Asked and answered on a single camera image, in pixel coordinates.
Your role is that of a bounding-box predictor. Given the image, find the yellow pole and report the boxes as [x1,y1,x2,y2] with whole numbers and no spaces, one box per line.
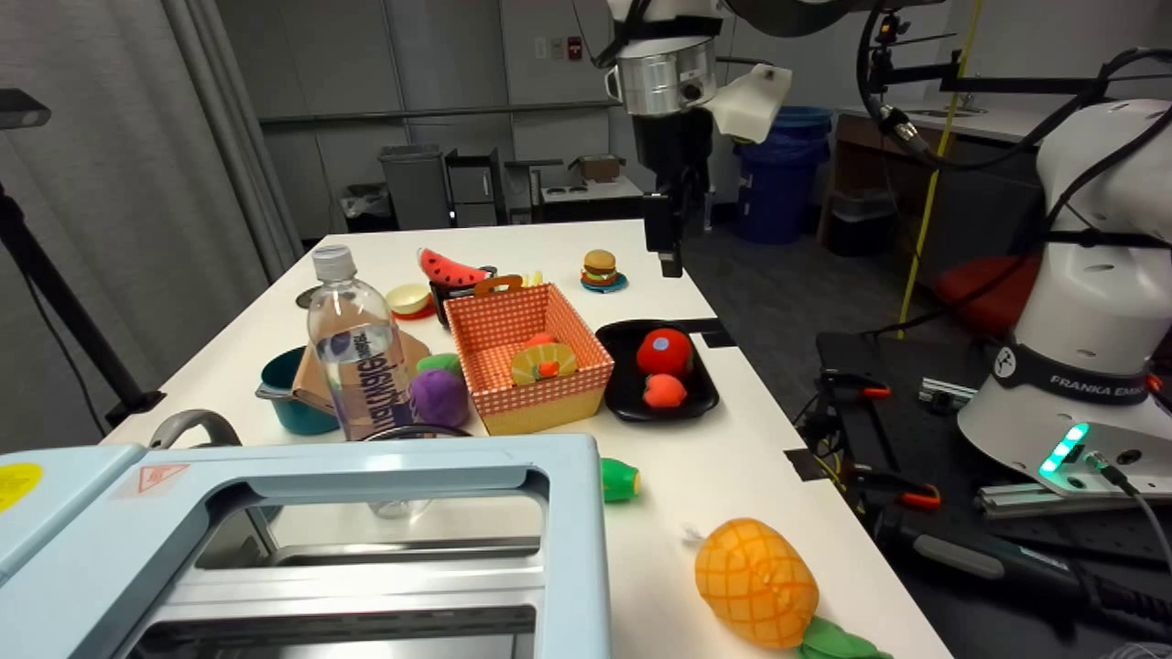
[893,0,987,334]

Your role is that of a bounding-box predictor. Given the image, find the grey curtain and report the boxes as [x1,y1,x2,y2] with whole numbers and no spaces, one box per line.
[0,0,309,452]

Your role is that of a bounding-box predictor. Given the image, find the clear plastic water bottle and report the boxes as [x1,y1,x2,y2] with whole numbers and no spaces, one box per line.
[305,241,415,446]

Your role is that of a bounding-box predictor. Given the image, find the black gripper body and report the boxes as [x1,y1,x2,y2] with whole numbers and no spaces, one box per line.
[629,105,722,205]

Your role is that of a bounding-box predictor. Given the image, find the grey curved handle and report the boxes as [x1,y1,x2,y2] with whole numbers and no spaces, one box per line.
[148,407,249,452]

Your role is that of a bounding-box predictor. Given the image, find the small yellow toy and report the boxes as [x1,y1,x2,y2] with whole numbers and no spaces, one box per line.
[384,283,435,322]

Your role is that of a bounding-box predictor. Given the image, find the white wrist-mounted camera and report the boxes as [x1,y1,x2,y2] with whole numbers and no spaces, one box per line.
[700,62,797,145]

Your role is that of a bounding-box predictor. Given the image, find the black tool with grey grip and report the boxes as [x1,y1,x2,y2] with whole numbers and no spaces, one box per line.
[893,521,1172,642]

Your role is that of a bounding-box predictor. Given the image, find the aluminium rail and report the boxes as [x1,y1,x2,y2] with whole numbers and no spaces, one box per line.
[972,474,1172,521]

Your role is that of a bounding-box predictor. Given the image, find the red round toy fruit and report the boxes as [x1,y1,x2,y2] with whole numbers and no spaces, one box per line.
[634,325,696,382]

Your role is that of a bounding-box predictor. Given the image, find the red-handled pliers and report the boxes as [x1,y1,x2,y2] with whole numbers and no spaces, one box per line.
[851,465,945,517]
[821,368,898,411]

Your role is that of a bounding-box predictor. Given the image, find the light blue box appliance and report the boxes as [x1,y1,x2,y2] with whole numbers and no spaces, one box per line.
[0,432,620,659]

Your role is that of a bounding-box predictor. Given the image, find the orange checkered cardboard box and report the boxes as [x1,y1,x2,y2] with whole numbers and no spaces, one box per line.
[438,277,620,440]

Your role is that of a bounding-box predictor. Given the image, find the black camera tripod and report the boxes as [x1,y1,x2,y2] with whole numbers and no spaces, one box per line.
[0,84,170,432]

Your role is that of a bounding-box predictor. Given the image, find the blue trash bin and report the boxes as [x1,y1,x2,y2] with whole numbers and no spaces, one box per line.
[728,101,839,244]

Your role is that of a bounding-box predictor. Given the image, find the orange-red round toy fruit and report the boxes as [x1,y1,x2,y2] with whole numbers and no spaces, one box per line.
[641,368,691,412]

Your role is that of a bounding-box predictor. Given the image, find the teal bowl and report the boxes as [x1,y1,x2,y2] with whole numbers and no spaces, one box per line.
[252,343,344,440]

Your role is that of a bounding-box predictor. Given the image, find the red chair seat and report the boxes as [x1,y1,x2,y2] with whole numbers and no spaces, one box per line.
[929,251,1040,339]

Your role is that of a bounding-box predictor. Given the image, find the toy burger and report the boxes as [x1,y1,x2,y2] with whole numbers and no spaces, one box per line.
[580,244,623,290]

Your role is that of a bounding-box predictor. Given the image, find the purple plush ball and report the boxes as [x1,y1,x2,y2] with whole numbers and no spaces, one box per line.
[407,366,478,432]

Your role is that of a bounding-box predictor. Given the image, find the background work desk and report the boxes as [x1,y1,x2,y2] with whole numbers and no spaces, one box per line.
[830,86,1055,251]

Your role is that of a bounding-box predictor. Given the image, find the green and yellow corn toy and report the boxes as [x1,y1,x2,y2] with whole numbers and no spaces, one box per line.
[596,452,645,510]

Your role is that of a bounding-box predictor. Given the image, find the orange plush pineapple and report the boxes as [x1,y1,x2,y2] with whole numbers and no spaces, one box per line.
[678,517,893,659]

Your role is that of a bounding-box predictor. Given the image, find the black plastic tray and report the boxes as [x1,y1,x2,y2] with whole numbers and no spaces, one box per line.
[592,317,725,427]

